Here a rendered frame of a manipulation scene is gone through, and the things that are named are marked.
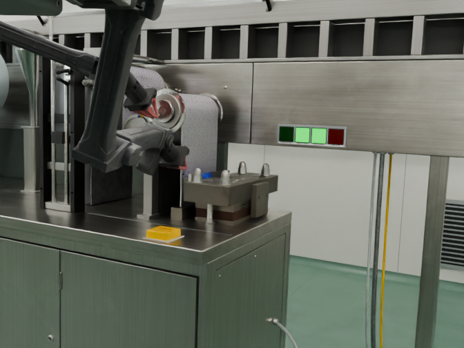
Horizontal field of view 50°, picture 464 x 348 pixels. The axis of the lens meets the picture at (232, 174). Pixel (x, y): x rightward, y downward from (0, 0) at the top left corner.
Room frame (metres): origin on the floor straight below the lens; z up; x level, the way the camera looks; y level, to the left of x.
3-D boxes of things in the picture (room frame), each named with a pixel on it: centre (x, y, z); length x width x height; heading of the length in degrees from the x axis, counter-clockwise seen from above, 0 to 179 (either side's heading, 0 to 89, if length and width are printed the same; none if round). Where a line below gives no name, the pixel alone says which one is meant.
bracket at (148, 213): (1.63, 0.27, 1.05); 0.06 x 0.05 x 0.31; 153
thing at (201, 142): (1.74, 0.11, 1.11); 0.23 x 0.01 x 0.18; 153
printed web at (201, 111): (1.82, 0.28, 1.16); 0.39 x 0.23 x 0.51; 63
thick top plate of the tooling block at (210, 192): (1.72, -0.01, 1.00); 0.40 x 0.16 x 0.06; 153
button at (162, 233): (1.37, 0.18, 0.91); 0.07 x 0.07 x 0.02; 63
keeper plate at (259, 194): (1.69, -0.10, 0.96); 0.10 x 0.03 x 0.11; 153
